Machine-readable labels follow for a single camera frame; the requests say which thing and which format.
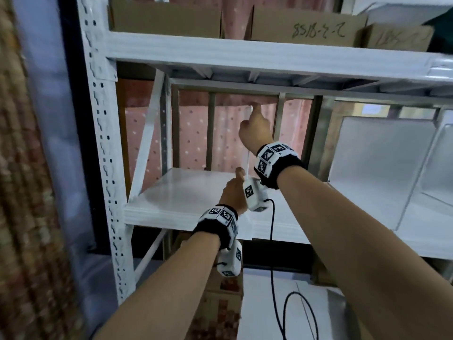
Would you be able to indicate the steel framed glass partition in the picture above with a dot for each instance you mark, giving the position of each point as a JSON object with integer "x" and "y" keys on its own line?
{"x": 316, "y": 138}

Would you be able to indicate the white plastic divider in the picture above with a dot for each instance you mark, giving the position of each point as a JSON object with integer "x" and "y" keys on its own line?
{"x": 439, "y": 166}
{"x": 248, "y": 166}
{"x": 375, "y": 166}

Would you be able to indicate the person's right forearm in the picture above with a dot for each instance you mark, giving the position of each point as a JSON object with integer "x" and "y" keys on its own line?
{"x": 354, "y": 251}

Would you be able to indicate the white metal shelving rack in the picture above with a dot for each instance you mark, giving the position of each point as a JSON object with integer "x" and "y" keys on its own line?
{"x": 247, "y": 56}

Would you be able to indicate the black wristband with markers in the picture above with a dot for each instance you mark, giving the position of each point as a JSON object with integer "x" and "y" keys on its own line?
{"x": 283, "y": 166}
{"x": 212, "y": 230}

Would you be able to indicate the pink dotted curtain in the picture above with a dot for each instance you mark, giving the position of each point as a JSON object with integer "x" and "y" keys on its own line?
{"x": 226, "y": 138}

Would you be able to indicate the wide handwritten cardboard box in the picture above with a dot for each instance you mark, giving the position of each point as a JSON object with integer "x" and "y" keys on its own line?
{"x": 304, "y": 28}

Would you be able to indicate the green plastic package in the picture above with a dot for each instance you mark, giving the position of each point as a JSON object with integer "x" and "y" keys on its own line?
{"x": 442, "y": 35}

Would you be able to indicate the person's right hand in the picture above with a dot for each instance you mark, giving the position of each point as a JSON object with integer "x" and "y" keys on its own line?
{"x": 256, "y": 132}

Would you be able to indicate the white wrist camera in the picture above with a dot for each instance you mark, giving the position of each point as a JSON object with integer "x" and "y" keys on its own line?
{"x": 230, "y": 260}
{"x": 256, "y": 196}

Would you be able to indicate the red printed cardboard box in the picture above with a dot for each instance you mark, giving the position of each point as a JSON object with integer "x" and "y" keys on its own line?
{"x": 219, "y": 311}

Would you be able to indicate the person's left forearm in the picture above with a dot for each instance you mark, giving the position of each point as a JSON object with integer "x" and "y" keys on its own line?
{"x": 166, "y": 293}

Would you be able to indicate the person's left hand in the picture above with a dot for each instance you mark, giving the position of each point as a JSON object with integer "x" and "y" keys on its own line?
{"x": 233, "y": 194}

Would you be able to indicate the dark wooden frame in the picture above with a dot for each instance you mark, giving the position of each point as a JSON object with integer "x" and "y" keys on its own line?
{"x": 79, "y": 138}

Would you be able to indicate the small handwritten cardboard box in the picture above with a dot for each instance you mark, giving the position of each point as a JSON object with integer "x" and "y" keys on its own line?
{"x": 396, "y": 38}

